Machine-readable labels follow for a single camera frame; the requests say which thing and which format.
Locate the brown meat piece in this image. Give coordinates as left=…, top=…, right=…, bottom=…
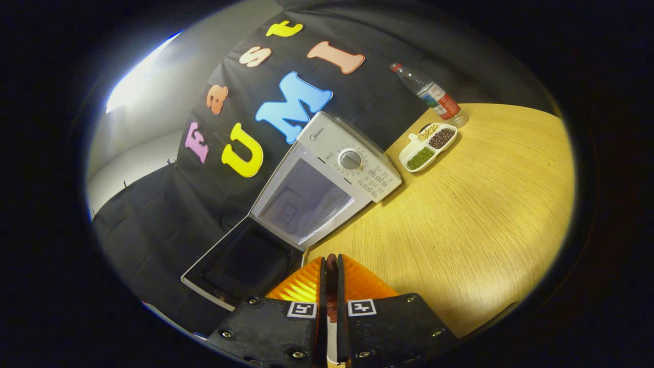
left=325, top=254, right=339, bottom=323

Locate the white divided bean dish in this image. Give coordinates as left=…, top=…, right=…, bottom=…
left=399, top=123, right=458, bottom=173

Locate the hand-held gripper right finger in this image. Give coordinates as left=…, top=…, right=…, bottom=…
left=336, top=254, right=460, bottom=368

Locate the white toaster oven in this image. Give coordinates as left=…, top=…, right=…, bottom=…
left=181, top=111, right=403, bottom=312

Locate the black backdrop cloth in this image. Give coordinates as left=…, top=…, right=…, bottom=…
left=92, top=0, right=557, bottom=335

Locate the clear plastic water bottle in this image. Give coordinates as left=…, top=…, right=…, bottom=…
left=390, top=62, right=469, bottom=128

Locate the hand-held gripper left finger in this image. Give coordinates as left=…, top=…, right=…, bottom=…
left=204, top=256, right=328, bottom=368

